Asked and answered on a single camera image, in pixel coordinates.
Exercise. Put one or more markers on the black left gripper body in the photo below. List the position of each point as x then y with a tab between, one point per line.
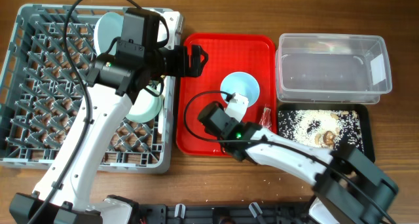
174	62

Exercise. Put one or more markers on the red snack wrapper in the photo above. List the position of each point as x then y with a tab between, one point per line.
265	120

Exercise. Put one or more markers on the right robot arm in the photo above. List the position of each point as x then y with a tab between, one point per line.
347	183

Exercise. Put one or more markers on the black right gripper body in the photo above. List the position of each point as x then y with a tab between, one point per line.
224	143

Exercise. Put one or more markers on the clear plastic bin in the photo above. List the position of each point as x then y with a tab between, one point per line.
335	68

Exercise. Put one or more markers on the light blue plate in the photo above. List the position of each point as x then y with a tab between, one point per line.
106	29

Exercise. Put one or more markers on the light green small bowl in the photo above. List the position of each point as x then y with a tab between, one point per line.
146	106

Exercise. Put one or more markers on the black plastic tray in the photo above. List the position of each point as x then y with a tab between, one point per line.
361	110

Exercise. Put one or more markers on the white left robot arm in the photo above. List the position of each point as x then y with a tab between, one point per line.
113	82

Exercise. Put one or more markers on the rice and food scraps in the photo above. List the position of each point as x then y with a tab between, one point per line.
321	128

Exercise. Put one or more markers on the red plastic serving tray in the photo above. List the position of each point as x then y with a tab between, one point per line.
228	53

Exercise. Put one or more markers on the white plastic spoon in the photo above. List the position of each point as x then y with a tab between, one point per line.
161	112

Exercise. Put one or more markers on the grey plastic dishwasher rack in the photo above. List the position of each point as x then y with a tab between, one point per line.
40	95

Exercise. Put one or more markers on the light blue food bowl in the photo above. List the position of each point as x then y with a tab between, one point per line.
242	83

